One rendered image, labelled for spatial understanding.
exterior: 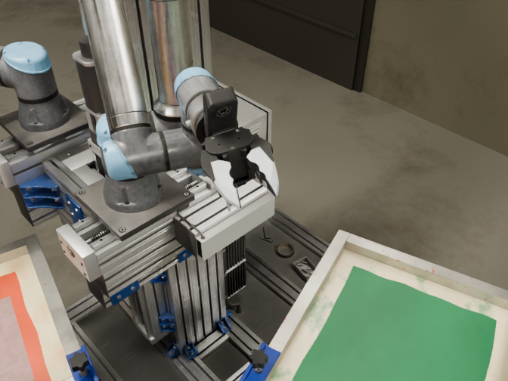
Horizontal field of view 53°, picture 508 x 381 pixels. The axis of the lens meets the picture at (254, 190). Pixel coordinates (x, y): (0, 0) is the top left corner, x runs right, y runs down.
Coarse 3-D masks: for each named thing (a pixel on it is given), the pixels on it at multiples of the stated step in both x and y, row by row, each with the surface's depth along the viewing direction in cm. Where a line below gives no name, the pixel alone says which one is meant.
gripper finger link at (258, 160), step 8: (256, 152) 73; (264, 152) 73; (248, 160) 72; (256, 160) 72; (264, 160) 71; (256, 168) 72; (264, 168) 70; (272, 168) 70; (264, 176) 70; (272, 176) 69; (272, 184) 68; (272, 192) 68
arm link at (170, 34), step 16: (160, 0) 101; (176, 0) 101; (160, 16) 103; (176, 16) 103; (160, 32) 105; (176, 32) 105; (160, 48) 107; (176, 48) 107; (160, 64) 110; (176, 64) 110; (192, 64) 113; (160, 80) 113; (160, 96) 116; (160, 112) 117; (176, 112) 116; (160, 128) 118; (176, 128) 118
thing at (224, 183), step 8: (216, 168) 72; (224, 168) 71; (216, 176) 70; (224, 176) 70; (232, 176) 72; (216, 184) 69; (224, 184) 69; (232, 184) 68; (224, 192) 68; (232, 192) 68; (232, 200) 67
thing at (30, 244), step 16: (16, 240) 156; (32, 240) 156; (0, 256) 152; (16, 256) 155; (32, 256) 152; (48, 272) 147; (48, 288) 142; (48, 304) 138; (64, 320) 134; (64, 336) 130
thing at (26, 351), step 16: (0, 288) 147; (16, 288) 147; (0, 304) 142; (16, 304) 143; (0, 320) 138; (16, 320) 138; (0, 336) 134; (16, 336) 134; (32, 336) 134; (0, 352) 131; (16, 352) 131; (32, 352) 131; (0, 368) 127; (16, 368) 127; (32, 368) 127
